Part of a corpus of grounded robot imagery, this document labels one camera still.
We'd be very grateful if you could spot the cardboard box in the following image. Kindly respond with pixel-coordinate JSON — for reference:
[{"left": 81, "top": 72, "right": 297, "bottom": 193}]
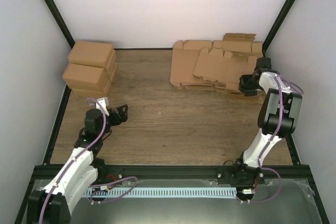
[
  {"left": 68, "top": 41, "right": 116, "bottom": 71},
  {"left": 72, "top": 80, "right": 111, "bottom": 98},
  {"left": 193, "top": 47, "right": 261, "bottom": 92},
  {"left": 62, "top": 63, "right": 118, "bottom": 92}
]

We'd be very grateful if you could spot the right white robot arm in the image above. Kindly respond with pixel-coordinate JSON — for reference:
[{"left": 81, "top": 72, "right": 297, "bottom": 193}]
[{"left": 217, "top": 57, "right": 303, "bottom": 185}]

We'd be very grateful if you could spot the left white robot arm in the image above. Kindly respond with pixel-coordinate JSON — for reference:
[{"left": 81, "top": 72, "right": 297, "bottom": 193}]
[{"left": 26, "top": 98, "right": 128, "bottom": 223}]

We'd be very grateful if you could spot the stack of flat cardboard blanks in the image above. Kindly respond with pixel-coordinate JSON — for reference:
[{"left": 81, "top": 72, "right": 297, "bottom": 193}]
[{"left": 170, "top": 33, "right": 265, "bottom": 103}]

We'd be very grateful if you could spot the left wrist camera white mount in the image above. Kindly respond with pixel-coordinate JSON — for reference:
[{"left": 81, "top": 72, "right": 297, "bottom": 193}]
[{"left": 96, "top": 97, "right": 109, "bottom": 116}]

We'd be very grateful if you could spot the light blue slotted cable duct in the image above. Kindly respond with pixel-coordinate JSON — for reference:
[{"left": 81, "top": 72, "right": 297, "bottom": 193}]
[{"left": 83, "top": 187, "right": 237, "bottom": 199}]

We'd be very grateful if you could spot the black aluminium frame rail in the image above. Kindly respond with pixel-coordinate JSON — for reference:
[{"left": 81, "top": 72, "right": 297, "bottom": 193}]
[{"left": 31, "top": 164, "right": 311, "bottom": 183}]

